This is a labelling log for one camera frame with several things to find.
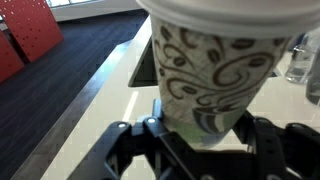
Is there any small red perforated panel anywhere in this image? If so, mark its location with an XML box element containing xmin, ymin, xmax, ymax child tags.
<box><xmin>0</xmin><ymin>30</ymin><xmax>26</xmax><ymax>85</ymax></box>

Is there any clear pump soap dispenser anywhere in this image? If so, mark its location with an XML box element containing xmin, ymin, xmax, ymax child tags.
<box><xmin>285</xmin><ymin>28</ymin><xmax>318</xmax><ymax>85</ymax></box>

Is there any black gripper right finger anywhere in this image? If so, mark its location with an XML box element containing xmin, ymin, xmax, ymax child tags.
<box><xmin>233</xmin><ymin>111</ymin><xmax>320</xmax><ymax>180</ymax></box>

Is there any printed paper cup white lid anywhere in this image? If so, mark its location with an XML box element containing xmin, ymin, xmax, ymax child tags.
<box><xmin>135</xmin><ymin>0</ymin><xmax>320</xmax><ymax>150</ymax></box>

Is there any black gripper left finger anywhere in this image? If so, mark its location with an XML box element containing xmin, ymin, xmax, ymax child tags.
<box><xmin>66</xmin><ymin>98</ymin><xmax>194</xmax><ymax>180</ymax></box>

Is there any large red perforated panel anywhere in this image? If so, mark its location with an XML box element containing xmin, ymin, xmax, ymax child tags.
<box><xmin>0</xmin><ymin>0</ymin><xmax>65</xmax><ymax>63</ymax></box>

